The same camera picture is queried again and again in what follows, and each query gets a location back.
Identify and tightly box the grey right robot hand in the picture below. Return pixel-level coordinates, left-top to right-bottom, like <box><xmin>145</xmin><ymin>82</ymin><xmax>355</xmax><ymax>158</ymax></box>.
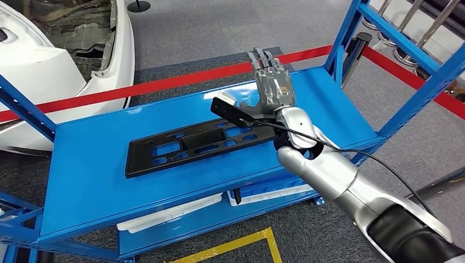
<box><xmin>240</xmin><ymin>47</ymin><xmax>297</xmax><ymax>119</ymax></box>

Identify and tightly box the long black plastic car part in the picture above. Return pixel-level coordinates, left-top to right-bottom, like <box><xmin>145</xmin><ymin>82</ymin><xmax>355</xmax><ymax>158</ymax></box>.
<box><xmin>124</xmin><ymin>118</ymin><xmax>279</xmax><ymax>179</ymax></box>

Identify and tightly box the blue metal shelf rack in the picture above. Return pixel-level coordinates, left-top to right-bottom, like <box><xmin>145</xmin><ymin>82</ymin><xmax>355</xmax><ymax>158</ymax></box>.
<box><xmin>0</xmin><ymin>0</ymin><xmax>465</xmax><ymax>263</ymax></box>

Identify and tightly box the black round stanchion base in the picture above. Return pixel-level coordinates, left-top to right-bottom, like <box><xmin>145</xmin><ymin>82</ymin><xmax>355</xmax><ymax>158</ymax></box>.
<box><xmin>127</xmin><ymin>0</ymin><xmax>151</xmax><ymax>13</ymax></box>

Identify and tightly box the yellow floor tape square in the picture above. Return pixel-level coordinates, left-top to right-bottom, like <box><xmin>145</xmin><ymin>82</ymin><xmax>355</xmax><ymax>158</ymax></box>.
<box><xmin>165</xmin><ymin>226</ymin><xmax>283</xmax><ymax>263</ymax></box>

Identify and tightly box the white plastic tray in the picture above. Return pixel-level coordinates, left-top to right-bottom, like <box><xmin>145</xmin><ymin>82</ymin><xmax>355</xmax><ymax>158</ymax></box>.
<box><xmin>116</xmin><ymin>193</ymin><xmax>223</xmax><ymax>234</ymax></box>

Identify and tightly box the white car body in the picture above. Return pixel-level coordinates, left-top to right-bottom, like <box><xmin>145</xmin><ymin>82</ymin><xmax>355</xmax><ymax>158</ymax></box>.
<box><xmin>0</xmin><ymin>0</ymin><xmax>136</xmax><ymax>153</ymax></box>

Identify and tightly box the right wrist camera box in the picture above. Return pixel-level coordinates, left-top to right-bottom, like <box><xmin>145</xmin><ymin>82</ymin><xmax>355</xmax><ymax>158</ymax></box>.
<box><xmin>210</xmin><ymin>92</ymin><xmax>259</xmax><ymax>128</ymax></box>

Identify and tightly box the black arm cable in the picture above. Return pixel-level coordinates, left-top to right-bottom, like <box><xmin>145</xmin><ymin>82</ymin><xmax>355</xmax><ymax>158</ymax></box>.
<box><xmin>251</xmin><ymin>119</ymin><xmax>435</xmax><ymax>216</ymax></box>

